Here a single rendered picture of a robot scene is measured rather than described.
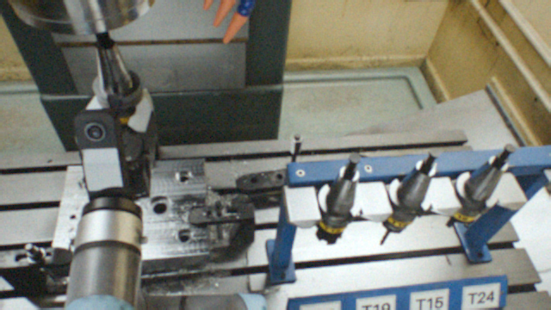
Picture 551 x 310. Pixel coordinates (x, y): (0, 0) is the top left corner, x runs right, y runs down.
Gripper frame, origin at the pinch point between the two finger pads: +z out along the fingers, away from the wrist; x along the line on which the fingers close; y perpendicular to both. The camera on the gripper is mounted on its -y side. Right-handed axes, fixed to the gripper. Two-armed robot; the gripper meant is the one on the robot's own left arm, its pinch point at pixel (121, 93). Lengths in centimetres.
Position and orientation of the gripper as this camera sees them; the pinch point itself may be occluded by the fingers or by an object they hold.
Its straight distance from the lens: 67.0
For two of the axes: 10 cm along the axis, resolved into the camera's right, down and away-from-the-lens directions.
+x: 9.9, -0.6, 1.4
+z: -1.3, -7.9, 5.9
